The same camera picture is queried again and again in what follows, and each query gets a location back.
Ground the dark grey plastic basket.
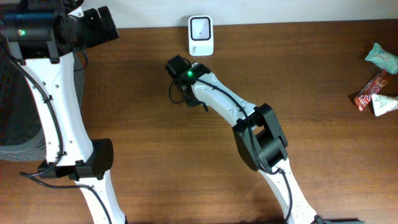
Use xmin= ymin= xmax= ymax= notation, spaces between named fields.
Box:
xmin=1 ymin=52 xmax=93 ymax=166

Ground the white barcode scanner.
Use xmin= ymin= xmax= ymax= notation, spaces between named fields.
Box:
xmin=188 ymin=15 xmax=214 ymax=57

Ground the brown chocolate bar wrapper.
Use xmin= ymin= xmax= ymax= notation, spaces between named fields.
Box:
xmin=354 ymin=70 xmax=389 ymax=111

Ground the teal wipes packet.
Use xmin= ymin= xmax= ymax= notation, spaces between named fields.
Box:
xmin=365 ymin=43 xmax=397 ymax=75

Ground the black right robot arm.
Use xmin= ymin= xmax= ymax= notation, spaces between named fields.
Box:
xmin=165 ymin=55 xmax=324 ymax=223

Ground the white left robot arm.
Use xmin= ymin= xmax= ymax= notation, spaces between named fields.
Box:
xmin=1 ymin=1 xmax=127 ymax=223

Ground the white bamboo conditioner tube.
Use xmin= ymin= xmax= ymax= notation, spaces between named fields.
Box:
xmin=371 ymin=94 xmax=397 ymax=116

